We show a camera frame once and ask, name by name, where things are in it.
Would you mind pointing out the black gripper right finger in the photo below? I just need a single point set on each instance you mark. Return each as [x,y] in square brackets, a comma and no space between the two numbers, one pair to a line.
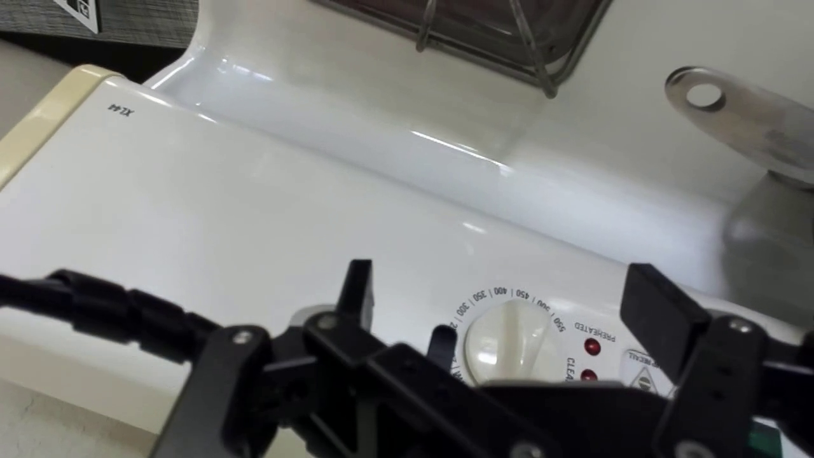
[721,383]

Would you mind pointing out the white oven dial knob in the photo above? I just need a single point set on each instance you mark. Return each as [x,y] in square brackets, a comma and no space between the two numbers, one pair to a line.
[512,345]

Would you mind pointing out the white gas stove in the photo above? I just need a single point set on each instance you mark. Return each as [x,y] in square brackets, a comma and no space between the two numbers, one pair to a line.
[256,212]

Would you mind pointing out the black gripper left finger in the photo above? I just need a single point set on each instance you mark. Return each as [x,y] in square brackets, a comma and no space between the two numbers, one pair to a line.
[230,390]

